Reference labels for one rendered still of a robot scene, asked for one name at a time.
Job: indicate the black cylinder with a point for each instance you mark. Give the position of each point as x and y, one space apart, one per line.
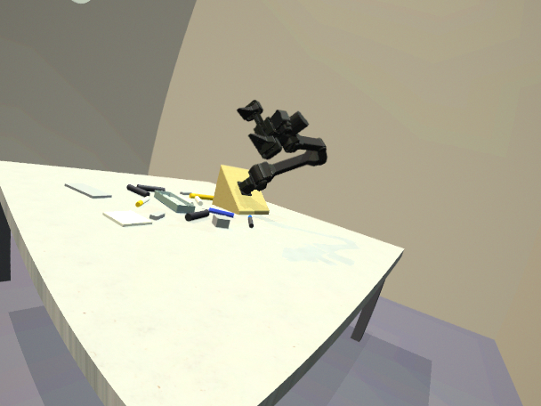
138 190
150 188
197 215

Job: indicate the blue stylus with white tip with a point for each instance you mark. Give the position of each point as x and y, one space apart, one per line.
219 212

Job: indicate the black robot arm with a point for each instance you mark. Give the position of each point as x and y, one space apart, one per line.
262 173

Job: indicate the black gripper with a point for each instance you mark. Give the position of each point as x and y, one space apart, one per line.
267 144

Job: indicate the keyboard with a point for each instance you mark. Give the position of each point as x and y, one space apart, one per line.
174 202

